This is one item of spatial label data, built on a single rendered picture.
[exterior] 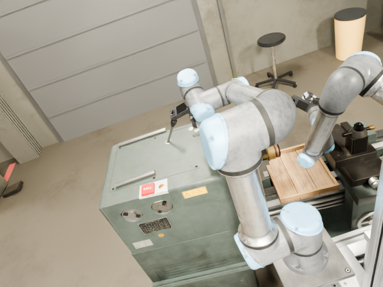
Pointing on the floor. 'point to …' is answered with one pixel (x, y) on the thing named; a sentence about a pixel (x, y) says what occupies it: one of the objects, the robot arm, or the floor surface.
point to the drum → (349, 31)
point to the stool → (265, 40)
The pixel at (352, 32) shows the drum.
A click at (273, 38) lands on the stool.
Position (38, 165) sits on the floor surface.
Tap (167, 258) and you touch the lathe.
